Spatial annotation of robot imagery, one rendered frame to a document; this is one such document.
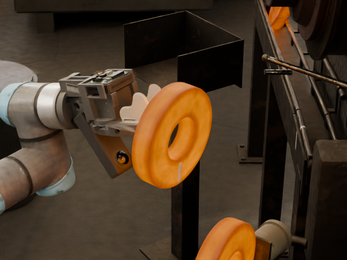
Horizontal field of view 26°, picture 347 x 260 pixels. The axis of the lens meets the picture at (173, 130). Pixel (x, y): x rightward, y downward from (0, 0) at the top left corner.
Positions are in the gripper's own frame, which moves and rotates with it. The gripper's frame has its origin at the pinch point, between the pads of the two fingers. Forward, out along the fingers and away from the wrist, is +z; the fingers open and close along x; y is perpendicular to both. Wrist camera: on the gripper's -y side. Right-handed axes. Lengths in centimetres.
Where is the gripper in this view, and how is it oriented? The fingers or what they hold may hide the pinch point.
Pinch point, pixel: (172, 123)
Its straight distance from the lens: 108.1
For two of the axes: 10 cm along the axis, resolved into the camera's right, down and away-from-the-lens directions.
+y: -2.1, -9.2, -3.3
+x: 6.0, -3.8, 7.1
